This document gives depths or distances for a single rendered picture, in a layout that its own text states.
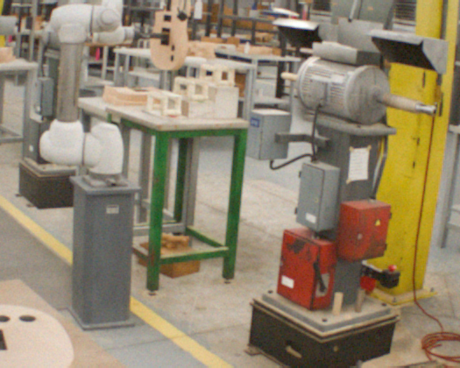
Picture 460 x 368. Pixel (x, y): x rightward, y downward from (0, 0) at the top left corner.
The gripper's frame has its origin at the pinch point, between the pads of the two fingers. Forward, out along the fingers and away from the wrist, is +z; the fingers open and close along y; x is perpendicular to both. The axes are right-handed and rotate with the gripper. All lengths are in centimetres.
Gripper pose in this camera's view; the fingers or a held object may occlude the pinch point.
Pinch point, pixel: (165, 36)
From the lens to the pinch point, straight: 429.8
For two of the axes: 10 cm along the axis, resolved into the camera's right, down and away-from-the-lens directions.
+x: 1.0, -9.7, -2.2
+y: 5.3, 2.4, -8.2
